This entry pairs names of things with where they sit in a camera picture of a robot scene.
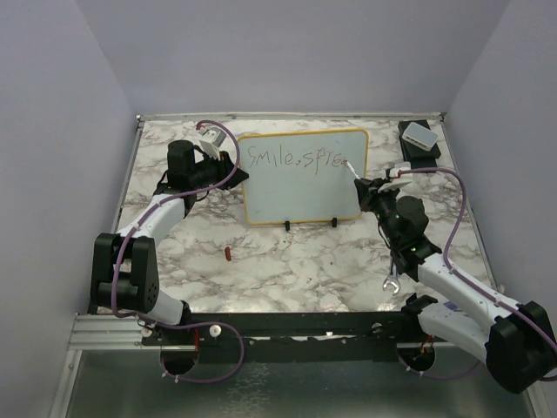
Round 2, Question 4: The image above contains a yellow framed whiteboard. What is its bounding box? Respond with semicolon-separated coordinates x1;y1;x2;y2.
238;128;370;225

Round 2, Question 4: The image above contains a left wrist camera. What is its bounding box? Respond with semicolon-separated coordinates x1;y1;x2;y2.
198;126;226;159

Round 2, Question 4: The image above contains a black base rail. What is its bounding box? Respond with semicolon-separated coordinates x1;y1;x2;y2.
142;295;436;364

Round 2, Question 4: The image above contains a black box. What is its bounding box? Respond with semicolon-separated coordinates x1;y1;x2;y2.
398;121;441;161
403;147;441;169

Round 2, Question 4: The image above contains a lower black box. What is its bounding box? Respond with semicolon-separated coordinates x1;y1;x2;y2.
403;147;441;169

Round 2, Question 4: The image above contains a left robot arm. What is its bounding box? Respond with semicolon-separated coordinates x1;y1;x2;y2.
91;140;249;344

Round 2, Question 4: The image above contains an upper black box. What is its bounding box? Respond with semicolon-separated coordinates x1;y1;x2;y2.
398;121;441;161

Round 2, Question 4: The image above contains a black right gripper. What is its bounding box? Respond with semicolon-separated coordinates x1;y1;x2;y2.
358;177;403;245

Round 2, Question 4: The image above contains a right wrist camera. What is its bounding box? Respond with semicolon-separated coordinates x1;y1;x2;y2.
379;162;413;192

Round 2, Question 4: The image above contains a white network switch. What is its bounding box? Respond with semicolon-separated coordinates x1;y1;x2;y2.
403;122;439;150

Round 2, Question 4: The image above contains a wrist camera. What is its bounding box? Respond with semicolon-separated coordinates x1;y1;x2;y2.
379;162;413;192
198;126;226;159

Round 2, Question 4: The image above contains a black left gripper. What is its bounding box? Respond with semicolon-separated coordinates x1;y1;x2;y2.
191;148;249;191

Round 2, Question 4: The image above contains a silver open-end wrench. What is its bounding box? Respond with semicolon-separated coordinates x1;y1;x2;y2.
382;260;400;295

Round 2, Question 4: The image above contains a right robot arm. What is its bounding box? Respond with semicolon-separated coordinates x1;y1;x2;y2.
354;178;556;394

